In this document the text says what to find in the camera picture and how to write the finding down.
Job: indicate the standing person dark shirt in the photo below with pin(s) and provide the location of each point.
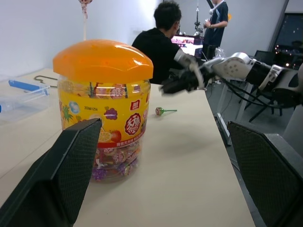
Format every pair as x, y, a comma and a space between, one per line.
216, 23

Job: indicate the red-green lollipop green stick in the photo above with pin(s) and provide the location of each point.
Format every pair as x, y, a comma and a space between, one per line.
160, 110

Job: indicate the black tripod stand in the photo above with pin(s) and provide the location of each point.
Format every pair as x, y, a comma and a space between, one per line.
197, 21

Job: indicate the white desk frame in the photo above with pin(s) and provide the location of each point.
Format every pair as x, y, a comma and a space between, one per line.
227, 111

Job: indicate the clear plastic box blue clips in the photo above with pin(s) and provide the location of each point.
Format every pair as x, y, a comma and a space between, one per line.
21, 99

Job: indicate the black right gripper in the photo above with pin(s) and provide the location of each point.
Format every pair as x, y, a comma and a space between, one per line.
189, 79

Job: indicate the seated person black shirt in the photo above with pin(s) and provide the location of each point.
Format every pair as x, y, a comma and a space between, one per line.
156, 52

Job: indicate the pink lollipop white stick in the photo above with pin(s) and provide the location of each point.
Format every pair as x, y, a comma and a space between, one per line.
84, 14

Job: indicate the clear plastic lollipop jar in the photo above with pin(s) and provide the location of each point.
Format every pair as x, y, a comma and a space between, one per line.
118, 111

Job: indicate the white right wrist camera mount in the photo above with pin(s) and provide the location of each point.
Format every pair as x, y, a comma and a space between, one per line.
190, 62

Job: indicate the open laptop lit screen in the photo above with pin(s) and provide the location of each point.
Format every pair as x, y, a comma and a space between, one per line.
187, 43

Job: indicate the orange plastic jar lid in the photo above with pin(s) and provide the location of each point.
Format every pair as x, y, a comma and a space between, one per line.
101, 59

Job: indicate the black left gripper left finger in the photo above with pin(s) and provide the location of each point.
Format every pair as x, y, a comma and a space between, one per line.
47, 179

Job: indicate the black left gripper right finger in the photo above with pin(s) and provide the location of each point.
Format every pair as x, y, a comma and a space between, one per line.
267, 177

